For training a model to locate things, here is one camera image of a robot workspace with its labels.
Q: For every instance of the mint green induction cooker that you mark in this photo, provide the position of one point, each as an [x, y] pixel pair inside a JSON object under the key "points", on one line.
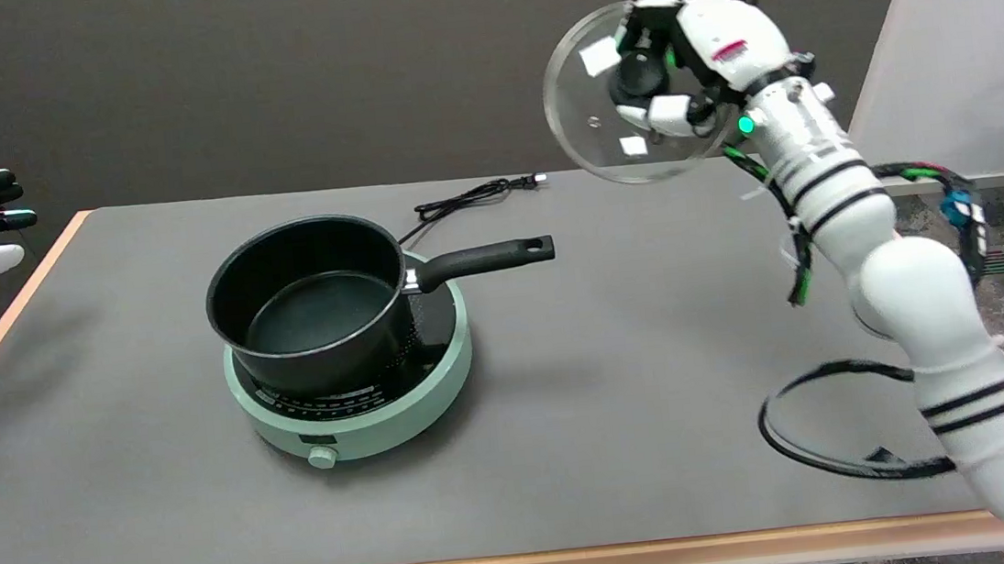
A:
{"points": [[391, 422]]}

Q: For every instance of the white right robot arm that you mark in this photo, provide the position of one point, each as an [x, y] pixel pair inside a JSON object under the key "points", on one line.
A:
{"points": [[913, 288]]}

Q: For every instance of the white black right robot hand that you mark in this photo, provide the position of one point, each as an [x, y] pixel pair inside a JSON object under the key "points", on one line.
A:
{"points": [[731, 30]]}

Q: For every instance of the glass pot lid black knob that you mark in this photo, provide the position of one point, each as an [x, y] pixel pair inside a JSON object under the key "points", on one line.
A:
{"points": [[579, 127]]}

